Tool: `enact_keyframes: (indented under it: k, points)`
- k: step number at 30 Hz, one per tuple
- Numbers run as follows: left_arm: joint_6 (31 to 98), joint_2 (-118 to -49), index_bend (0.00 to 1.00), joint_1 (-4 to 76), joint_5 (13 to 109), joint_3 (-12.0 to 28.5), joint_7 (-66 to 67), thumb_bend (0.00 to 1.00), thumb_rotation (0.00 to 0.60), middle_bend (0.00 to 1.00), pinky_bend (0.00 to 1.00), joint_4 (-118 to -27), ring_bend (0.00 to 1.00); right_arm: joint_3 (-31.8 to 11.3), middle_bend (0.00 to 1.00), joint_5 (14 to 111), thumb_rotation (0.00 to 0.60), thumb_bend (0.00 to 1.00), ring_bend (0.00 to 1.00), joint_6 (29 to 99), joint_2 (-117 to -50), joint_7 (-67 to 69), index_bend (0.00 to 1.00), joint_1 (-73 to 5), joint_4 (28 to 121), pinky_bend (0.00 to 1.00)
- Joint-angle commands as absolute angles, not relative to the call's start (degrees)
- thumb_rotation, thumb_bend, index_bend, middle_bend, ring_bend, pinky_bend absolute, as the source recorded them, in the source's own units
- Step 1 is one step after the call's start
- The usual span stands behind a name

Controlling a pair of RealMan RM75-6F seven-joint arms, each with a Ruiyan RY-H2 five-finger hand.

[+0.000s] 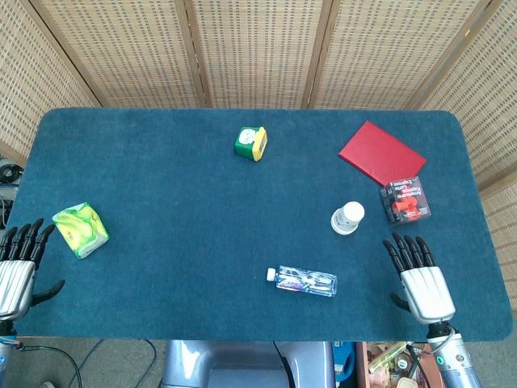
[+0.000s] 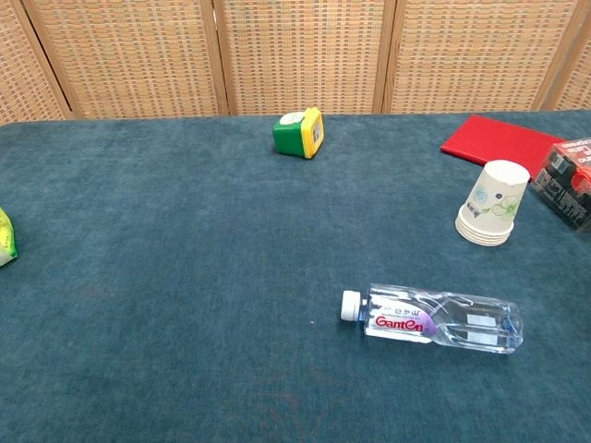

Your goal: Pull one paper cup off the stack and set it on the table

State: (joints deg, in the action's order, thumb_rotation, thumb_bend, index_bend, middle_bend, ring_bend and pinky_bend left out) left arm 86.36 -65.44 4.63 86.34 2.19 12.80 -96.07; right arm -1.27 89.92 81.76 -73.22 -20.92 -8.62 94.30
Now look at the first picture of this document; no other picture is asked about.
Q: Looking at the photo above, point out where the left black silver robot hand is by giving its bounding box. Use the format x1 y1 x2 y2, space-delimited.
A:
0 218 66 323

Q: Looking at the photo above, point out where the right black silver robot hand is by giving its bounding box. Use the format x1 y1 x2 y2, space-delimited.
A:
382 233 456 325

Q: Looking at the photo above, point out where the white floral paper cup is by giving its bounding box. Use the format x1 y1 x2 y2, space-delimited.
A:
334 200 366 231
330 213 359 236

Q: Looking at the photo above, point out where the green yellow tissue pack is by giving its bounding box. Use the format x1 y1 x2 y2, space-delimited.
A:
52 201 111 259

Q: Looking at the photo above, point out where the black red coffee box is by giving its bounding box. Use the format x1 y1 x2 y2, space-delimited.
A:
378 175 432 226

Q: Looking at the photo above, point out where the brown box with clutter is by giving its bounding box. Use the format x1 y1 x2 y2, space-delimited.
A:
355 341 445 388

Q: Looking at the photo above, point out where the blue plastic object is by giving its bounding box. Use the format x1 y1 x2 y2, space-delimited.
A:
334 341 356 381

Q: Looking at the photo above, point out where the clear plastic water bottle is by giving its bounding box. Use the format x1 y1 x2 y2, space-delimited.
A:
265 265 338 298

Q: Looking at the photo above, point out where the flat red box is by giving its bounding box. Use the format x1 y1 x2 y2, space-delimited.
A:
338 120 427 188

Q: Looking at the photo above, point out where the woven bamboo screen panel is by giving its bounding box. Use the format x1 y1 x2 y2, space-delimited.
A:
0 0 102 167
418 0 517 304
30 0 211 109
309 0 502 111
183 0 334 109

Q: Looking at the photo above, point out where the dark blue carpet mat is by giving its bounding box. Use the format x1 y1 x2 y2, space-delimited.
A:
0 107 511 343

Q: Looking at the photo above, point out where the blue-grey robot torso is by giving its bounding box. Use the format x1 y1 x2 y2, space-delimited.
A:
161 339 336 388

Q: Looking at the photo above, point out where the green yellow small box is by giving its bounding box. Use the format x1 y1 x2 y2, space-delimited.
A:
233 125 269 162

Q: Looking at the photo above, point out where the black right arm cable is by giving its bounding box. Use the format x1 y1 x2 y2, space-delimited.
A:
406 325 453 388

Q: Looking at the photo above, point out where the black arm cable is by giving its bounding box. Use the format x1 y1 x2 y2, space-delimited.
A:
11 341 84 388
406 325 453 388

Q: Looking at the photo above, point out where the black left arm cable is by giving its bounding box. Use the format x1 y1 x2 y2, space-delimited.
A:
11 341 84 388

